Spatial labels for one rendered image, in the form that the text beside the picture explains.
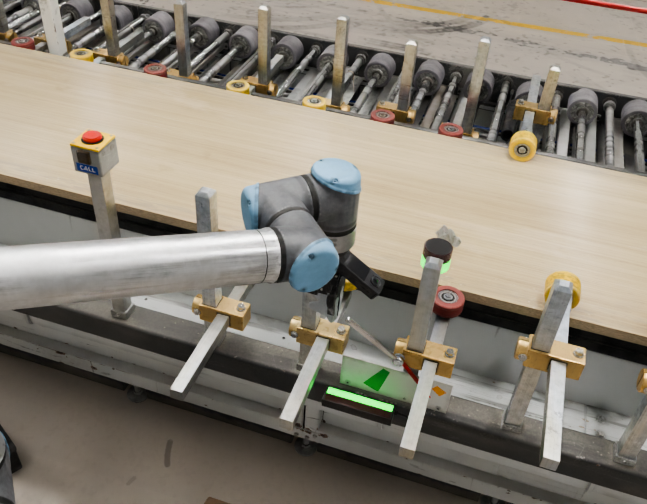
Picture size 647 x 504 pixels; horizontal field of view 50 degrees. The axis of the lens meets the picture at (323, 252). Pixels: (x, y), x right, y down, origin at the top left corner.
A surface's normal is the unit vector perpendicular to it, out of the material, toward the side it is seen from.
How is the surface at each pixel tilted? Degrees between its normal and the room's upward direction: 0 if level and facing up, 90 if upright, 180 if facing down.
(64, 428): 0
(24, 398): 0
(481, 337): 90
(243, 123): 0
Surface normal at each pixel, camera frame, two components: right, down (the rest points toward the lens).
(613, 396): -0.31, 0.59
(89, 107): 0.06, -0.77
